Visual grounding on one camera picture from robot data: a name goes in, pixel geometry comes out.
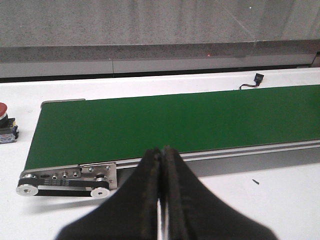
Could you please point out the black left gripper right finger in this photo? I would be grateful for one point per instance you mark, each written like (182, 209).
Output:
(192, 212)

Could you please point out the aluminium conveyor frame rail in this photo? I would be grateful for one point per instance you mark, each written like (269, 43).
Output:
(97, 178)

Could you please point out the red mushroom push button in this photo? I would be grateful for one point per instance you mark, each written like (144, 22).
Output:
(8, 128)

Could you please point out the black sensor with cable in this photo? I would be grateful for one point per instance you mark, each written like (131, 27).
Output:
(258, 78)

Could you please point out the green conveyor belt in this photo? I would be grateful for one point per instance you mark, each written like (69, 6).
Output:
(91, 131)

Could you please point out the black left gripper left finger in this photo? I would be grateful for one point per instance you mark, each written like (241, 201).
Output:
(129, 214)

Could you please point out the grey stone counter slab left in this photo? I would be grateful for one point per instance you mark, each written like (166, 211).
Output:
(98, 37)

